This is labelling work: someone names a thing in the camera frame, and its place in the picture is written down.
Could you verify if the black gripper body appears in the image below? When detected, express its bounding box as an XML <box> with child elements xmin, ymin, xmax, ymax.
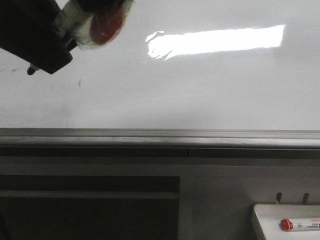
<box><xmin>0</xmin><ymin>0</ymin><xmax>73</xmax><ymax>75</ymax></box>

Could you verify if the white black-tipped whiteboard marker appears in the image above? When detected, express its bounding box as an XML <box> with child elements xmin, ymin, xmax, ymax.
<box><xmin>26</xmin><ymin>0</ymin><xmax>88</xmax><ymax>76</ymax></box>

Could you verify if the red round magnet with tape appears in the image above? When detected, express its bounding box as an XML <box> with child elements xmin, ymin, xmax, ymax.
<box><xmin>73</xmin><ymin>0</ymin><xmax>135</xmax><ymax>50</ymax></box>

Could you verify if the grey aluminium whiteboard ledge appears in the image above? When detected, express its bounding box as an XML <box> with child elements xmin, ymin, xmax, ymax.
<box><xmin>0</xmin><ymin>128</ymin><xmax>320</xmax><ymax>159</ymax></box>

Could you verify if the dark rectangular panel below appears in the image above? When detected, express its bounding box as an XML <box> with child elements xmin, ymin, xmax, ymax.
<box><xmin>0</xmin><ymin>175</ymin><xmax>180</xmax><ymax>240</ymax></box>

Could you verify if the left metal tray hook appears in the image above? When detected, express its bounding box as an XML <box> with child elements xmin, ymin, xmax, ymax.
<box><xmin>275</xmin><ymin>192</ymin><xmax>283</xmax><ymax>205</ymax></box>

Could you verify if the metal tray hook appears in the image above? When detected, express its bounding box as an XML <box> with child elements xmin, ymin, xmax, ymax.
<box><xmin>275</xmin><ymin>192</ymin><xmax>283</xmax><ymax>205</ymax></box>
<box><xmin>301</xmin><ymin>192</ymin><xmax>310</xmax><ymax>205</ymax></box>

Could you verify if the white marker tray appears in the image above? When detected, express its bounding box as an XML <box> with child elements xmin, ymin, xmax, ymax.
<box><xmin>251</xmin><ymin>204</ymin><xmax>320</xmax><ymax>240</ymax></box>

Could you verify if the red-capped white marker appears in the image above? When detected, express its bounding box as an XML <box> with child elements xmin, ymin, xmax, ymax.
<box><xmin>279</xmin><ymin>218</ymin><xmax>320</xmax><ymax>232</ymax></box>

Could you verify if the right metal tray hook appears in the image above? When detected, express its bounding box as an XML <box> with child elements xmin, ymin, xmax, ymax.
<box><xmin>301</xmin><ymin>192</ymin><xmax>310</xmax><ymax>205</ymax></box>

